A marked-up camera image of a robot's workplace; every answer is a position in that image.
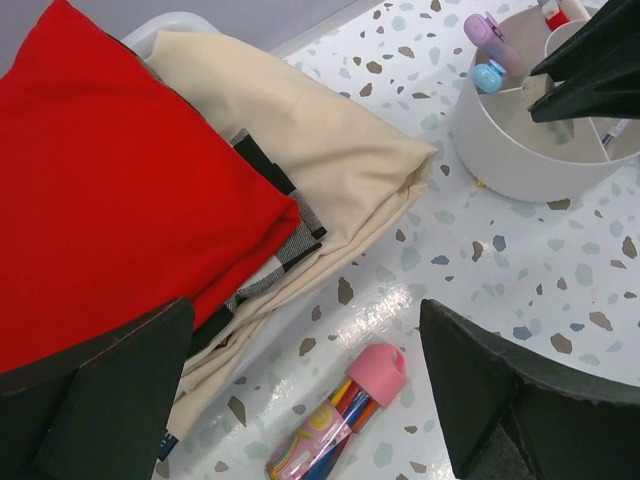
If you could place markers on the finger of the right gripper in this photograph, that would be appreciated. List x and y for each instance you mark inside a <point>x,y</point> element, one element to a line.
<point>607,94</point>
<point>608,42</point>

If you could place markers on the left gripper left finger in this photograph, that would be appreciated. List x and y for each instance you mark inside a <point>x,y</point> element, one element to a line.
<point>97,410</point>

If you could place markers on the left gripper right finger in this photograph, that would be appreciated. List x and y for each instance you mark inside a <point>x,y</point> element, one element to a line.
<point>507,412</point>

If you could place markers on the red cap white marker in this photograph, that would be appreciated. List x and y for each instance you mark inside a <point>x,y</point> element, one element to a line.
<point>557,13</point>

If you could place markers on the pink purple correction tape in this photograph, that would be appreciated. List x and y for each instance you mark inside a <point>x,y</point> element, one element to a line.
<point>484,32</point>

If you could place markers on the blue white eraser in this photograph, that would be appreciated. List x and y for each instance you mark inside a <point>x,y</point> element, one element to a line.
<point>489,77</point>

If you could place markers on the clear pen case pink cap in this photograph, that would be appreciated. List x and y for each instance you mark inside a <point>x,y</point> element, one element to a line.
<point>370,384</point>

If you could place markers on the white round divided organizer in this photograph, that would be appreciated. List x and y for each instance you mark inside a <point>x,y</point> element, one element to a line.
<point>503,148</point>

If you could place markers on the red folded cloth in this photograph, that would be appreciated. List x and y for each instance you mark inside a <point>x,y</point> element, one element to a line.
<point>116,194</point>

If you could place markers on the beige folded cloth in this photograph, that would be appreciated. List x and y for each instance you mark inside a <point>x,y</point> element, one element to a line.
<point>358,174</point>

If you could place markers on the black white plaid cloth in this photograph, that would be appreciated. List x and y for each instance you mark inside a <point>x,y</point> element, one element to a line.
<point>293,243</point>

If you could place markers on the white plastic basket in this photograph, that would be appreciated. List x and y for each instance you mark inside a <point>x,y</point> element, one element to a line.
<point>142,39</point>

